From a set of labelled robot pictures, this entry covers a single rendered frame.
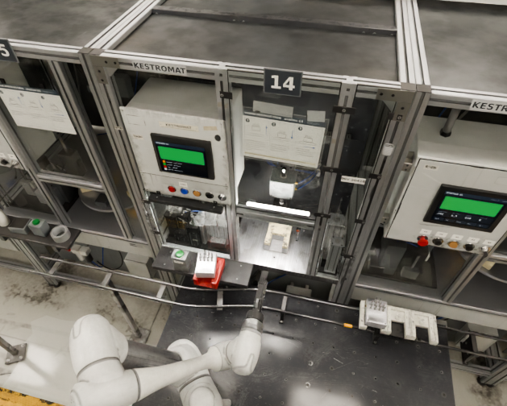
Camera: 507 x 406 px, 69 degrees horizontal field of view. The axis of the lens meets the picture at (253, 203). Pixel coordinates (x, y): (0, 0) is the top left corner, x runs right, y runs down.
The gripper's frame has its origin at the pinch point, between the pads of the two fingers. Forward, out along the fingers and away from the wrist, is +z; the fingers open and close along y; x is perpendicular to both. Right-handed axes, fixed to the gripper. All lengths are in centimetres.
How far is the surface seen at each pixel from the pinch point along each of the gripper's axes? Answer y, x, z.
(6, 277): -113, 218, 19
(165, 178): 35, 50, 21
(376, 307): -20, -55, 10
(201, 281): -20.6, 33.8, 4.0
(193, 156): 53, 34, 18
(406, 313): -24, -71, 12
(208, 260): -10.0, 31.4, 10.8
